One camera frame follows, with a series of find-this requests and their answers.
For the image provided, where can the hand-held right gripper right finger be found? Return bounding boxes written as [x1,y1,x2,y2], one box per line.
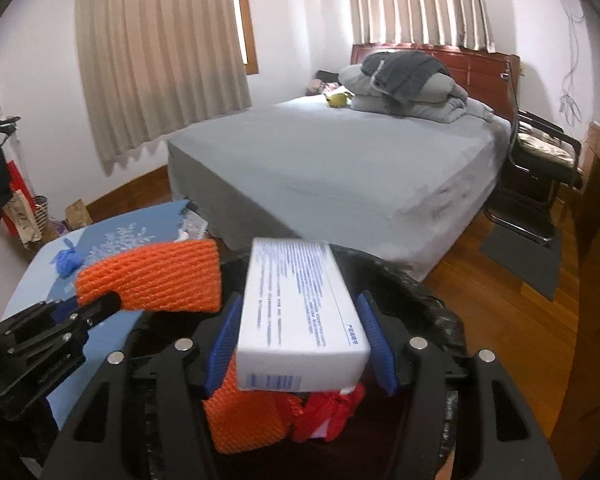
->
[356,291,563,480]

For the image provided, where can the orange knitted cloth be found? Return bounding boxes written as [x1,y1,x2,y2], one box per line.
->
[75,239,223,313]

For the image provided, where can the wooden window frame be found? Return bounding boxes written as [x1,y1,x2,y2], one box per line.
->
[227,0,258,76]

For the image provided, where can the grey bed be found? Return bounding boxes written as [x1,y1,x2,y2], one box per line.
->
[166,95,513,283]

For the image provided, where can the white cardboard box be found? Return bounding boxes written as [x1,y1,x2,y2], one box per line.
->
[236,237,372,392]

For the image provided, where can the striped bag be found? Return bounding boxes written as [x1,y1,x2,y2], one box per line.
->
[32,195,51,243]

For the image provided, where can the red wooden headboard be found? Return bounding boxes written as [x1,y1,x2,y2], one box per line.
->
[350,42,522,123]

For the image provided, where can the red garment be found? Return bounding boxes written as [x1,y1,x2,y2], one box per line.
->
[292,382,367,443]

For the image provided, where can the orange foam net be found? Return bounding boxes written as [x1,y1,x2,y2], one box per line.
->
[201,360,306,456]

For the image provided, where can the black trash bin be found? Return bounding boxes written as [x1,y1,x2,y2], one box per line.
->
[125,242,468,480]

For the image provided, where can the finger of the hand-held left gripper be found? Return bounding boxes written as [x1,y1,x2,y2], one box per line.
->
[45,291,123,356]
[0,299,78,333]

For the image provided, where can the black metal chair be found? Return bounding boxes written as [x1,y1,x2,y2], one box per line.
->
[482,60,583,246]

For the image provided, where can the grey folded quilt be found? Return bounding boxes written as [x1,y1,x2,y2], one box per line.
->
[337,62,496,123]

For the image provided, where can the beige printed bag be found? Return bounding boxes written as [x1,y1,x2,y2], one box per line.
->
[7,195,43,246]

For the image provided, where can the beige curtain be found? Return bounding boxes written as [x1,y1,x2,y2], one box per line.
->
[345,0,496,53]
[72,0,253,176]

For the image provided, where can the wall cables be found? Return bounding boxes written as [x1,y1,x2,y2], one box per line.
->
[550,0,588,126]

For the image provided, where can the dark grey blanket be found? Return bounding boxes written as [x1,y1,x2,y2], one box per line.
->
[362,50,456,103]

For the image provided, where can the dark grey floor mat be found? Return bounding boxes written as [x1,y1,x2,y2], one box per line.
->
[479,227,563,302]

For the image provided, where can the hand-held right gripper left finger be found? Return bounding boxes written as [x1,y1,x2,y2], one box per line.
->
[42,292,244,480]

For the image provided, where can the red hanging cloth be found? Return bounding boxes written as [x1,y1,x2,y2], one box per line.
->
[5,160,36,236]

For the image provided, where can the brown paper bag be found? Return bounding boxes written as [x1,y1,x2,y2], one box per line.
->
[65,200,93,233]

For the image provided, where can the pink plush item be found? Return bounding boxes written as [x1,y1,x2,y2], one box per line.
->
[306,70,343,97]

